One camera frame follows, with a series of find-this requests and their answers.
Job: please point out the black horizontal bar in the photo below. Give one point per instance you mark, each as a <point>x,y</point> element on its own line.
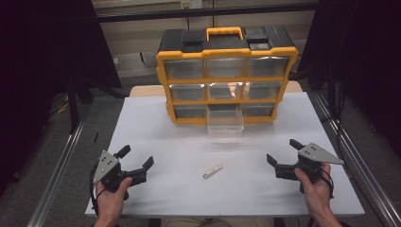
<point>205,12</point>

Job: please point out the small white tube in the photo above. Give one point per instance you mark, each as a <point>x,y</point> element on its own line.
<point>212,171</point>

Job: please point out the aluminium floor rail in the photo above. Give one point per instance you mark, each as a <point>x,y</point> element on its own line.
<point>56,173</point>
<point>353,151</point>

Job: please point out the black metal stand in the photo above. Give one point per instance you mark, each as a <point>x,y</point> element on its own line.
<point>73,107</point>

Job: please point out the yellow and black drawer organizer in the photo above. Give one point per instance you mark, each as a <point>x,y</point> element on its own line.
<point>186,55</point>

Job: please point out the clear plastic drawer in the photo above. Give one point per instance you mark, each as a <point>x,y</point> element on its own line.
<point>225,125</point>

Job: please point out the person's left hand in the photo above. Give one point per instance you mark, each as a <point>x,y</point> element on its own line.
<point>110,201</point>

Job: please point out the small black floor piece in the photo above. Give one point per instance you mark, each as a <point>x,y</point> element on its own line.
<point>96,137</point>

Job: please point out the black curtain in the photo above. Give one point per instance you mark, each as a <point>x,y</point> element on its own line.
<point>38,56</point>
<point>362,56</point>

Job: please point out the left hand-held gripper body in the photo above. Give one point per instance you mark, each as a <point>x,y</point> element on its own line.
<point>106,164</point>

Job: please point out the person's right hand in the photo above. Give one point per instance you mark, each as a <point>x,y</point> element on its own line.
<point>317,197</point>

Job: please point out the white wall outlet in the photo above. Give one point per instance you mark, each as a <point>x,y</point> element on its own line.
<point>191,3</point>

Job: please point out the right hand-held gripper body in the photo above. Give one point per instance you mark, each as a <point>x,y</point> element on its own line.
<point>315,153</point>

